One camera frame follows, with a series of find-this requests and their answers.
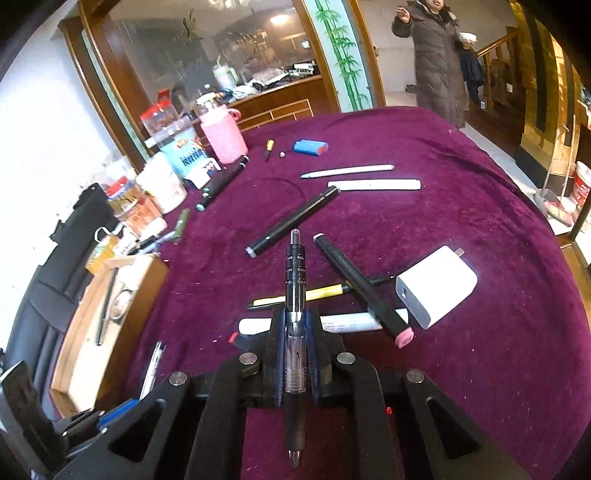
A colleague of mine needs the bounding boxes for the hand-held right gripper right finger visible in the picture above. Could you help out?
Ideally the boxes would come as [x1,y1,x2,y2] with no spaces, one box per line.
[302,308,532,480]

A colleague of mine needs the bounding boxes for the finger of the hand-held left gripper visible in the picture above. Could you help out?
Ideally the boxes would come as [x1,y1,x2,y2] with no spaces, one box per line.
[60,398,141,455]

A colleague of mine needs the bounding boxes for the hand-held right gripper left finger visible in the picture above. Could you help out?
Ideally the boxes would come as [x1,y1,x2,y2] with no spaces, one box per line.
[51,307,287,480]

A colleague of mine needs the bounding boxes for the clear black clicker pen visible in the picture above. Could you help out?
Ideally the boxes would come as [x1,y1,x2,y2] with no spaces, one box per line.
[283,229,308,470]

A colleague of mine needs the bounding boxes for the white marker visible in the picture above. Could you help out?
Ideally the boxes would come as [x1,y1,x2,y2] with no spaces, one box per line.
[238,308,409,337]

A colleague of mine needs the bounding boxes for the brown cardboard box tray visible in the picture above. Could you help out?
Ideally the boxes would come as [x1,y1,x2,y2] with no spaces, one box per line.
[50,254,169,414]

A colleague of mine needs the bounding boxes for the yellow black pen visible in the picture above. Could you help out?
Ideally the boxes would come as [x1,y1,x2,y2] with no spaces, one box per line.
[247,275,398,311]

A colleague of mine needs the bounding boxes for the black marker pink cap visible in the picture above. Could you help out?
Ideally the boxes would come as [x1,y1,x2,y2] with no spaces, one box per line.
[313,233,415,348]

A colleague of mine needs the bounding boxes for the clear gel pen black cap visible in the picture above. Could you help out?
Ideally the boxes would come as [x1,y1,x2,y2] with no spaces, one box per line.
[96,268,118,347]

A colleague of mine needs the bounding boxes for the large white charger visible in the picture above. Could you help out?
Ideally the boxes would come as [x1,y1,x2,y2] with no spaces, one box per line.
[395,244,478,329]

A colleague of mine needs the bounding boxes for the black marker grey cap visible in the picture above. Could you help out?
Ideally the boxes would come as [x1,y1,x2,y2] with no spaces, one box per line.
[245,186,341,258]

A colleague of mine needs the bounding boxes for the clear thin pen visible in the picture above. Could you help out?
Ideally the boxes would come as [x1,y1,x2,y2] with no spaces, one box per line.
[139,340,166,401]

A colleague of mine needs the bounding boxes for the black leather sofa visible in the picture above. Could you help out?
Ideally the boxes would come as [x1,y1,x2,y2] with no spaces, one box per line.
[0,182,123,384]

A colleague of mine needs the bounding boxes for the purple velvet tablecloth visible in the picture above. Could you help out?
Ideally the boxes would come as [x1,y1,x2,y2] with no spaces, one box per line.
[124,106,591,480]

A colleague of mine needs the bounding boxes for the green lighter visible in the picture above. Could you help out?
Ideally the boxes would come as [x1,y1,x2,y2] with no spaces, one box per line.
[173,209,191,241]

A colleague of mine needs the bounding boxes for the silver pen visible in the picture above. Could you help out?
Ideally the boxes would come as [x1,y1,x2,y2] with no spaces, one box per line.
[136,231,175,256]

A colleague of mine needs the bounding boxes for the white capped pen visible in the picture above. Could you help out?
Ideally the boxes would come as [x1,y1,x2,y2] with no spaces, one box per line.
[328,178,422,191]

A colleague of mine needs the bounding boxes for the orange label jar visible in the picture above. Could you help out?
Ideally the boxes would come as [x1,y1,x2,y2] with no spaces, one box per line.
[113,194,162,238]

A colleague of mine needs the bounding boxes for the white pen teal tip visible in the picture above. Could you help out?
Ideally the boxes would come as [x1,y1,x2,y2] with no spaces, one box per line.
[300,163,394,180]

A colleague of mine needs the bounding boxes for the small blue white box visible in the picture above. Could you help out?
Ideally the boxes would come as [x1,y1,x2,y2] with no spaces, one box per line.
[185,158,221,189]

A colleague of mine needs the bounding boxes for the white plastic jar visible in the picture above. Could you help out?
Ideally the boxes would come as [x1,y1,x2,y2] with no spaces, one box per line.
[136,152,188,214]

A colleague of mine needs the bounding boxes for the blue lighter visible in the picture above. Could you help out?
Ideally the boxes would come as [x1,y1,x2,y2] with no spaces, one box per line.
[294,138,329,157]

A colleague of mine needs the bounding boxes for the toothpick jar red blue lid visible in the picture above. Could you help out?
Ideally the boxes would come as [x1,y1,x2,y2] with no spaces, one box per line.
[105,178,139,208]

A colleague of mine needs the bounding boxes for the blue label plastic jar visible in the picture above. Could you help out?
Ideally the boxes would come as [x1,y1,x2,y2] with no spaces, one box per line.
[159,129,208,181]

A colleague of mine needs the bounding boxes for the pink knitted bottle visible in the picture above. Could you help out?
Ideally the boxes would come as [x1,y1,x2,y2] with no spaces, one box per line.
[196,95,249,166]

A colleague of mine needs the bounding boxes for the wooden glass cabinet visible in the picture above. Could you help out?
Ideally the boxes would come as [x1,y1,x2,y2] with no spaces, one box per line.
[60,0,386,195]

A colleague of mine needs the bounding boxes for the clear jar red lid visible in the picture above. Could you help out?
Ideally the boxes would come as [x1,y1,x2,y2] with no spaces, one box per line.
[140,104,178,139]

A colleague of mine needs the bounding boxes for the white tumbler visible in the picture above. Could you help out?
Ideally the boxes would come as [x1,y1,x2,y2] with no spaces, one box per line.
[213,58,238,90]

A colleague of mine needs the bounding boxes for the white bucket red label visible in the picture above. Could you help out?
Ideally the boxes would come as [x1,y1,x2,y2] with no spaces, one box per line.
[570,161,591,217]

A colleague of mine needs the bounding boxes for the wooden stair railing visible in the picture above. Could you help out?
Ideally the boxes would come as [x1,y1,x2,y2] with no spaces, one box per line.
[478,27,525,114]

